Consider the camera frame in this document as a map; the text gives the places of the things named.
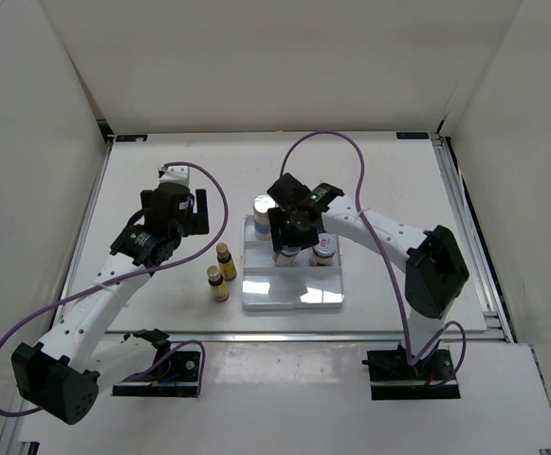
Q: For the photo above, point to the aluminium front rail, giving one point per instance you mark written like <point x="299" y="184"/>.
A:
<point x="495" y="334"/>

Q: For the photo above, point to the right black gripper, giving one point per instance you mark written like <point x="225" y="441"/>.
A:
<point x="277" y="219"/>

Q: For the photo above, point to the white divided tray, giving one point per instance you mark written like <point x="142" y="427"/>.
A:
<point x="267" y="287"/>

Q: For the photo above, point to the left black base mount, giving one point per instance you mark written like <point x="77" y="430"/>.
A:
<point x="179" y="376"/>

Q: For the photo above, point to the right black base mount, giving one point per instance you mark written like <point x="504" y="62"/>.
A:
<point x="393" y="379"/>

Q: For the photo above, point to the red cap jar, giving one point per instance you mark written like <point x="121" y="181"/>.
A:
<point x="286" y="256"/>
<point x="324" y="251"/>

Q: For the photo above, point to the blue label shaker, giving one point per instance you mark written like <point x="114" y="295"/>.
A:
<point x="261" y="205"/>

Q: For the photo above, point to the yellow small bottle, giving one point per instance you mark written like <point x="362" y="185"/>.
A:
<point x="218" y="286"/>
<point x="225" y="262"/>

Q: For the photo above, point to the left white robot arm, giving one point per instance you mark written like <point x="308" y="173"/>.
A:
<point x="62" y="373"/>

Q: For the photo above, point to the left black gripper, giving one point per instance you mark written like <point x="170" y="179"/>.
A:
<point x="197" y="223"/>

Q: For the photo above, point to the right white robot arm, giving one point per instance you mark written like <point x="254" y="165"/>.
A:
<point x="434" y="269"/>

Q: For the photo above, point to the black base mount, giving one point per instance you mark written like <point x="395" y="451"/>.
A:
<point x="393" y="379"/>
<point x="179" y="376"/>

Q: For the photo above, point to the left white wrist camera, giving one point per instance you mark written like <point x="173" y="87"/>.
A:
<point x="174" y="174"/>

